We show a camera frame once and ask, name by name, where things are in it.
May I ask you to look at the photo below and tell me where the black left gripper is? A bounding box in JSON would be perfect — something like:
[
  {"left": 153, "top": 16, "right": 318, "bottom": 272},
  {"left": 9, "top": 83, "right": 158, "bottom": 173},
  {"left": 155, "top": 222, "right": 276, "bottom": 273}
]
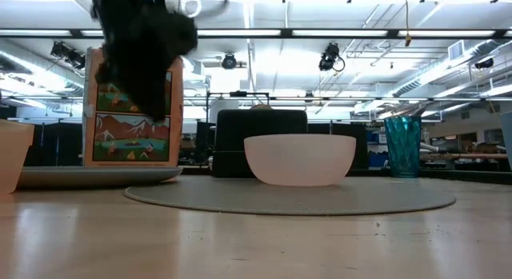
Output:
[{"left": 90, "top": 0, "right": 199, "bottom": 122}]

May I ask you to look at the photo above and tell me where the orange illustrated cereal box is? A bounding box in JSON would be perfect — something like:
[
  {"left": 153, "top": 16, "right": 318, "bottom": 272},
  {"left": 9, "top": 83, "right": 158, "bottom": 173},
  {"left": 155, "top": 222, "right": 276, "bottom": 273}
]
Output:
[{"left": 82, "top": 47, "right": 184, "bottom": 169}]

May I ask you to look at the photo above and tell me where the silver ceiling air duct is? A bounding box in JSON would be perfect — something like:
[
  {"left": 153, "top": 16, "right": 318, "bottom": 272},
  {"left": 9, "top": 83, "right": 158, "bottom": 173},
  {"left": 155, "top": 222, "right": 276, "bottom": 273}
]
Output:
[{"left": 394, "top": 38, "right": 512, "bottom": 98}]

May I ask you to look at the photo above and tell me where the pink plastic bowl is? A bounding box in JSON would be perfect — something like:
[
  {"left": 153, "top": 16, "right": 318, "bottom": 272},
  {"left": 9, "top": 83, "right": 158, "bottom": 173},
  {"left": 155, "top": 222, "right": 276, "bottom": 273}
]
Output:
[{"left": 243, "top": 134, "right": 358, "bottom": 188}]

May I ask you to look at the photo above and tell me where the black two-slot toaster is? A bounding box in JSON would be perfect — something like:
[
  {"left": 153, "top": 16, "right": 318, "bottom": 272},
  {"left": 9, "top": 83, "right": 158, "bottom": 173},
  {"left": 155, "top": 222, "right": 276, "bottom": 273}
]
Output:
[{"left": 211, "top": 108, "right": 309, "bottom": 179}]

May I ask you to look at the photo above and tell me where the yellow hanging power cord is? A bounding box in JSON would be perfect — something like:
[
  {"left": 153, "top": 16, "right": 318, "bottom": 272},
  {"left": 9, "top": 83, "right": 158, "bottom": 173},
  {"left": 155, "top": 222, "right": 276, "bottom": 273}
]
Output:
[{"left": 402, "top": 0, "right": 413, "bottom": 47}]

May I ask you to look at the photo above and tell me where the translucent orange plastic bin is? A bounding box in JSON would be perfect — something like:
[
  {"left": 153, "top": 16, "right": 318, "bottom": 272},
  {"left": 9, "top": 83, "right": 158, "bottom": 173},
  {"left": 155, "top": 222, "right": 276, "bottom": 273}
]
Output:
[{"left": 0, "top": 118, "right": 36, "bottom": 195}]

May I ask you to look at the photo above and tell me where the black ceiling light rail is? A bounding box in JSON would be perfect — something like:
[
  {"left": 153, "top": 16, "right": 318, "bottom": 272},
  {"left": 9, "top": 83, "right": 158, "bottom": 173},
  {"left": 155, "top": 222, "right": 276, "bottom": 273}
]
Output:
[{"left": 0, "top": 27, "right": 512, "bottom": 40}]

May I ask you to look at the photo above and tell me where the white round ceiling device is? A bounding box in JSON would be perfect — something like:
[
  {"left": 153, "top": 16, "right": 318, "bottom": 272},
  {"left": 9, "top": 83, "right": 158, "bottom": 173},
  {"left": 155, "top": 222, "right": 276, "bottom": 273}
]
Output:
[{"left": 178, "top": 0, "right": 202, "bottom": 18}]

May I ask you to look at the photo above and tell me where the grey round plate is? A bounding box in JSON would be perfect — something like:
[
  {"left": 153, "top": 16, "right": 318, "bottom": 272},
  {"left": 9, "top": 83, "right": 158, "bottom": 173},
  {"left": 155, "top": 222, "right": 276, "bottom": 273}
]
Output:
[
  {"left": 16, "top": 165, "right": 184, "bottom": 189},
  {"left": 122, "top": 175, "right": 457, "bottom": 217}
]

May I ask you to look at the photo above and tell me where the black aluminium table frame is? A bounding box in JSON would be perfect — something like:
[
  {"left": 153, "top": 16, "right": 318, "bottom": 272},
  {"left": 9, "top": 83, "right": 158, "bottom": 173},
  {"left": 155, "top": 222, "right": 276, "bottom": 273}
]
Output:
[{"left": 178, "top": 166, "right": 512, "bottom": 186}]

